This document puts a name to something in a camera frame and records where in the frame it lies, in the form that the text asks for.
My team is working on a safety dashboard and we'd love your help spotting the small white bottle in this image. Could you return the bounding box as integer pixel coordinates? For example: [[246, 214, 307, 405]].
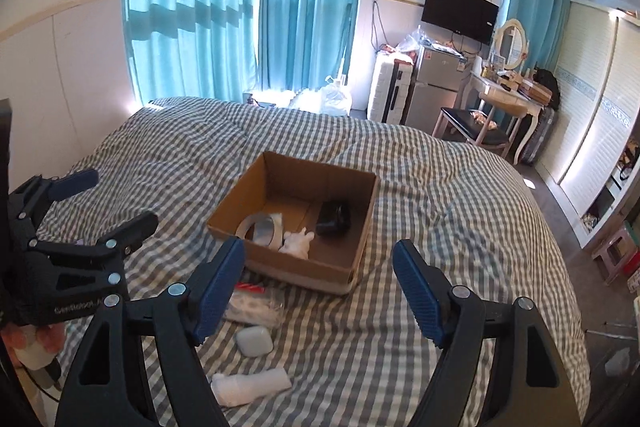
[[210, 367, 292, 407]]

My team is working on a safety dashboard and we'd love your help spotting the person left hand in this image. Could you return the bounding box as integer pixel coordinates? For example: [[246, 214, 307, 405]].
[[1, 323, 66, 369]]

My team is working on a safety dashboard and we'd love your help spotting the white earbuds case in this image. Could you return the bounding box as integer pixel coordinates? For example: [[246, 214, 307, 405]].
[[234, 325, 273, 358]]

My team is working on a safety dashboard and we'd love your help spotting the clear floss pick container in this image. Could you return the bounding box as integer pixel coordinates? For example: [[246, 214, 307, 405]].
[[224, 283, 285, 329]]

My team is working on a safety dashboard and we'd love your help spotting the grey checked bed quilt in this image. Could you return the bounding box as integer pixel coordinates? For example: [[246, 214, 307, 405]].
[[39, 98, 591, 426]]

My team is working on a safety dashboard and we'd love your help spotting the pink plastic stool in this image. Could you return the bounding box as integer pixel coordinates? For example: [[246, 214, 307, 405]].
[[591, 222, 639, 286]]

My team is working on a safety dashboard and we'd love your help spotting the small white figurine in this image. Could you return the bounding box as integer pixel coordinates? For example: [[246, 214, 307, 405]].
[[279, 228, 316, 260]]

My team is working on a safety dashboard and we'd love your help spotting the brown cardboard box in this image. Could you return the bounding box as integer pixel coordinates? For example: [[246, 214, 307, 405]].
[[207, 152, 378, 296]]

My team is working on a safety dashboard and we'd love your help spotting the black pouch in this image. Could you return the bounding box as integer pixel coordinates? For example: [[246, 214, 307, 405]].
[[316, 199, 352, 236]]

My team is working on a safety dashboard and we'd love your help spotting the black cushioned stool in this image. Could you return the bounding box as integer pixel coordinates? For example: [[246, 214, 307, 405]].
[[434, 104, 525, 158]]

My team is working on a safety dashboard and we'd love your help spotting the white sliding wardrobe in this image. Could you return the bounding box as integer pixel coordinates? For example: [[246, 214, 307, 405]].
[[536, 1, 639, 249]]

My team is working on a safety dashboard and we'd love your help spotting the white plastic bag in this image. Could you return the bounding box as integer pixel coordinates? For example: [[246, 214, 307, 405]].
[[288, 75, 352, 117]]

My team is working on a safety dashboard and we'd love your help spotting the white dressing table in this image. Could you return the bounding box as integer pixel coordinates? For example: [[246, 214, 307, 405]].
[[454, 72, 544, 165]]

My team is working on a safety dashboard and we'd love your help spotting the black backpack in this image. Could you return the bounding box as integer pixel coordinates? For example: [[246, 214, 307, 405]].
[[534, 68, 561, 112]]

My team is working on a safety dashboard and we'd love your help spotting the silver small refrigerator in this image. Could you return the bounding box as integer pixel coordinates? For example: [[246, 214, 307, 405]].
[[401, 46, 470, 134]]

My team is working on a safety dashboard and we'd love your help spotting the white suitcase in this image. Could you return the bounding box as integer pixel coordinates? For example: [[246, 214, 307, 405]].
[[367, 51, 413, 124]]

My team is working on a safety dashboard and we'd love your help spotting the oval vanity mirror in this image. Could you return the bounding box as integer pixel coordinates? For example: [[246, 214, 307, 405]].
[[491, 18, 529, 70]]

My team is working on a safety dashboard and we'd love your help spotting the black wall television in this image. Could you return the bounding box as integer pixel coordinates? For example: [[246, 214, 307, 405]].
[[421, 0, 499, 46]]

